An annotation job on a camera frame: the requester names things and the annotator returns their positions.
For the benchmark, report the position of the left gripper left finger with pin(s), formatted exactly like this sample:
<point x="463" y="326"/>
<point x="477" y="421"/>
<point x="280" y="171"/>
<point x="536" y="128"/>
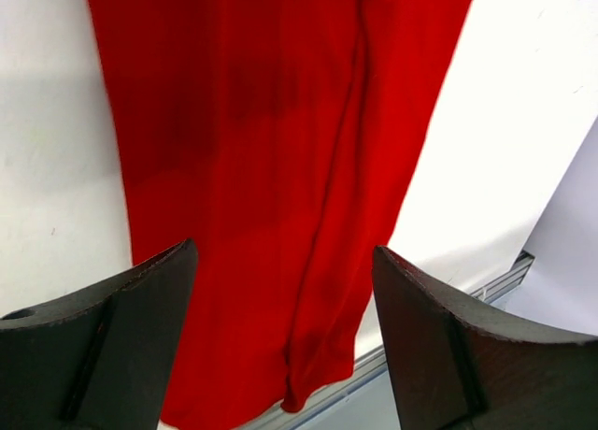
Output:
<point x="100" y="357"/>

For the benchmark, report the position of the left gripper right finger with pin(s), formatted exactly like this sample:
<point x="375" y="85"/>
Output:
<point x="531" y="375"/>

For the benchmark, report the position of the red t-shirt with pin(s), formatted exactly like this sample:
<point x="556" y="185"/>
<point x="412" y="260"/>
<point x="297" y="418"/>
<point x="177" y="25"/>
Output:
<point x="281" y="136"/>

